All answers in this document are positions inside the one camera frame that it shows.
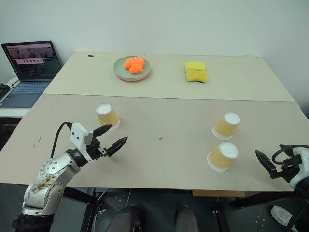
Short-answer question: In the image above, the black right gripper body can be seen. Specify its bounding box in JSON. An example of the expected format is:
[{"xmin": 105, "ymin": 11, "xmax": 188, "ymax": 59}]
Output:
[{"xmin": 270, "ymin": 156, "xmax": 303, "ymax": 183}]

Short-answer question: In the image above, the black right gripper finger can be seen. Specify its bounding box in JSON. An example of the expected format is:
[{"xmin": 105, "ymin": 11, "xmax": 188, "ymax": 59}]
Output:
[
  {"xmin": 255, "ymin": 149, "xmax": 277, "ymax": 173},
  {"xmin": 279, "ymin": 144, "xmax": 294, "ymax": 154}
]

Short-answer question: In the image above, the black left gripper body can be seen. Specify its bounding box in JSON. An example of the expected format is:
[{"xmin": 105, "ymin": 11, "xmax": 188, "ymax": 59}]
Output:
[{"xmin": 84, "ymin": 137, "xmax": 108, "ymax": 161}]

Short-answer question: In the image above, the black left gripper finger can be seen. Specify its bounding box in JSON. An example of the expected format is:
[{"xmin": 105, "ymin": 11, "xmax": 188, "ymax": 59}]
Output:
[
  {"xmin": 106, "ymin": 136, "xmax": 128, "ymax": 158},
  {"xmin": 93, "ymin": 124, "xmax": 113, "ymax": 139}
]

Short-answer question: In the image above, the tan paper cup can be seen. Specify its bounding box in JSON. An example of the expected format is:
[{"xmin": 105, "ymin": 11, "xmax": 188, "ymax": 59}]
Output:
[
  {"xmin": 206, "ymin": 141, "xmax": 239, "ymax": 173},
  {"xmin": 95, "ymin": 103, "xmax": 121, "ymax": 132},
  {"xmin": 212, "ymin": 112, "xmax": 241, "ymax": 141}
]

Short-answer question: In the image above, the white plastic object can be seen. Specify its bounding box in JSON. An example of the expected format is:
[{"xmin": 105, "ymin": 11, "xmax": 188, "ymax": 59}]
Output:
[{"xmin": 270, "ymin": 205, "xmax": 295, "ymax": 227}]

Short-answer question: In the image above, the pale green plate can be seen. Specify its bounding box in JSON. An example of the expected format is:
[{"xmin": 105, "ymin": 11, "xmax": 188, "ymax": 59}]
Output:
[{"xmin": 113, "ymin": 55, "xmax": 153, "ymax": 83}]

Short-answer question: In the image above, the dark rounded shape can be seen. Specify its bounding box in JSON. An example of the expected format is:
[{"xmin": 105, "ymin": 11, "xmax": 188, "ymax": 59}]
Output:
[
  {"xmin": 112, "ymin": 204, "xmax": 146, "ymax": 232},
  {"xmin": 174, "ymin": 204, "xmax": 198, "ymax": 232}
]

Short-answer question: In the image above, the orange plush toy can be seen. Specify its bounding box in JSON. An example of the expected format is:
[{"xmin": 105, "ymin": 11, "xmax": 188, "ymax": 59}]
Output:
[{"xmin": 123, "ymin": 56, "xmax": 146, "ymax": 74}]

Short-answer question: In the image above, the grey laptop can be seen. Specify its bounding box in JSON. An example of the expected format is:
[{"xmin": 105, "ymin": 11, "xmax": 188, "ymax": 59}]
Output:
[{"xmin": 0, "ymin": 40, "xmax": 63, "ymax": 109}]

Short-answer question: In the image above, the yellow sponge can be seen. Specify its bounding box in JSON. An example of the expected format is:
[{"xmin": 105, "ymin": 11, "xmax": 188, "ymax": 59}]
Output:
[
  {"xmin": 185, "ymin": 61, "xmax": 206, "ymax": 73},
  {"xmin": 185, "ymin": 69, "xmax": 209, "ymax": 85}
]

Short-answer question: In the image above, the black device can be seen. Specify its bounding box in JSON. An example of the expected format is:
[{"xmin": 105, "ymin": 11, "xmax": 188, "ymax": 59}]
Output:
[{"xmin": 0, "ymin": 83, "xmax": 12, "ymax": 99}]

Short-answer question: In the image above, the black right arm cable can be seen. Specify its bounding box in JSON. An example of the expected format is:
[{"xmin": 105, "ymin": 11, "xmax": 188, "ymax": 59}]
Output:
[{"xmin": 271, "ymin": 145, "xmax": 295, "ymax": 165}]

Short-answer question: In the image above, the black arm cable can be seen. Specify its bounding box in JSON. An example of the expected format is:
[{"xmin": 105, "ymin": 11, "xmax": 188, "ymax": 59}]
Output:
[
  {"xmin": 50, "ymin": 122, "xmax": 73, "ymax": 158},
  {"xmin": 271, "ymin": 145, "xmax": 295, "ymax": 165}
]

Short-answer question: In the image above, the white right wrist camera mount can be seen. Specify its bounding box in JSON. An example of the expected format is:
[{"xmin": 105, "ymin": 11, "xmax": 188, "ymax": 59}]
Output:
[{"xmin": 289, "ymin": 145, "xmax": 309, "ymax": 189}]

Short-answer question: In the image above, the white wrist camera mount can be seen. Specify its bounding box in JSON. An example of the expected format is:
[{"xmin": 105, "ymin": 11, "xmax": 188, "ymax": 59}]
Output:
[
  {"xmin": 289, "ymin": 145, "xmax": 309, "ymax": 189},
  {"xmin": 70, "ymin": 122, "xmax": 94, "ymax": 162}
]

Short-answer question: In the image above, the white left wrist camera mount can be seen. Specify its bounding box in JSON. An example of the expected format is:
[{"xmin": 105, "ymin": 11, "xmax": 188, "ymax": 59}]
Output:
[{"xmin": 70, "ymin": 122, "xmax": 94, "ymax": 162}]

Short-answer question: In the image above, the black table frame leg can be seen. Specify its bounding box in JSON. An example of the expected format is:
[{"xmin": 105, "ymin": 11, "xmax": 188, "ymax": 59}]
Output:
[
  {"xmin": 229, "ymin": 190, "xmax": 298, "ymax": 210},
  {"xmin": 61, "ymin": 186, "xmax": 98, "ymax": 232}
]

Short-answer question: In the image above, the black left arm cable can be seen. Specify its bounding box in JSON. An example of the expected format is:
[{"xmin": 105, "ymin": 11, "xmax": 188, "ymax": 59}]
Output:
[{"xmin": 50, "ymin": 122, "xmax": 73, "ymax": 158}]

